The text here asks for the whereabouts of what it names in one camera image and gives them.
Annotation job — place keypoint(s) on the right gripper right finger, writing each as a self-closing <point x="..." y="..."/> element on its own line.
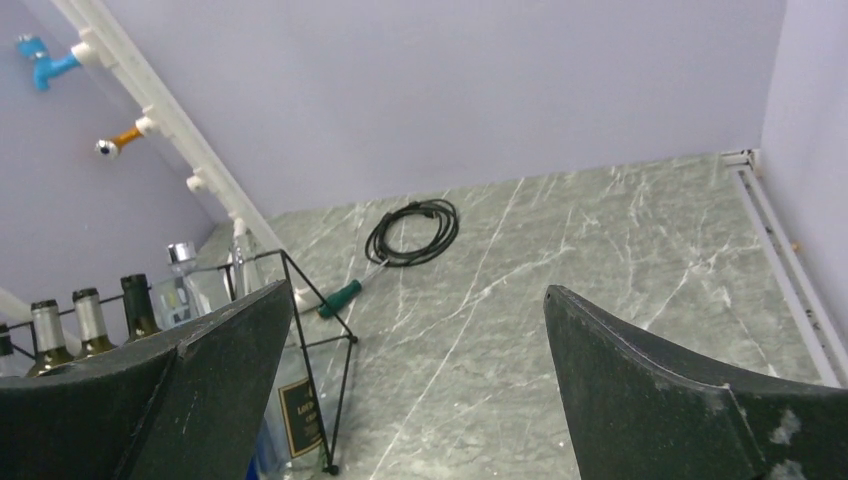
<point x="639" y="406"/>

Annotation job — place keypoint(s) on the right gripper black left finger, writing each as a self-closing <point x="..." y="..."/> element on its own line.
<point x="183" y="404"/>

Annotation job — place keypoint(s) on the dark green wine bottle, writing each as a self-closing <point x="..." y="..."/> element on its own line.
<point x="138" y="308"/>

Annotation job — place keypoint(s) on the blue square glass bottle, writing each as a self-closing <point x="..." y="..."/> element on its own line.
<point x="193" y="291"/>

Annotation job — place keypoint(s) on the clear glass bottle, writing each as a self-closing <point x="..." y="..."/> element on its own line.
<point x="290" y="442"/>

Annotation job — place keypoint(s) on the olive green wine bottle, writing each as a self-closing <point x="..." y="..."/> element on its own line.
<point x="94" y="337"/>

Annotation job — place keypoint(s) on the dark wine bottle grey cap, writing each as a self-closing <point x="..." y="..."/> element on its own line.
<point x="51" y="349"/>

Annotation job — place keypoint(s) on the black wire wine rack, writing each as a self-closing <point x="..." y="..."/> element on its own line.
<point x="320" y="350"/>

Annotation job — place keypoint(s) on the clear bottle black cap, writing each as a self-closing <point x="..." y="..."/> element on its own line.
<point x="10" y="366"/>

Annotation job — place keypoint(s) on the green handled screwdriver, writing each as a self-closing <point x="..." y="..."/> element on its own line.
<point x="336" y="301"/>

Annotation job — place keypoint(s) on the aluminium side rail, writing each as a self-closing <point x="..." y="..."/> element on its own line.
<point x="816" y="328"/>

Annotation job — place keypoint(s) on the blue tap handle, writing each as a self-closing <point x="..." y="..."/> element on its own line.
<point x="45" y="67"/>

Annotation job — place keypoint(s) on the white pvc pipe frame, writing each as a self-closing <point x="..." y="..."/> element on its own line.
<point x="103" y="43"/>

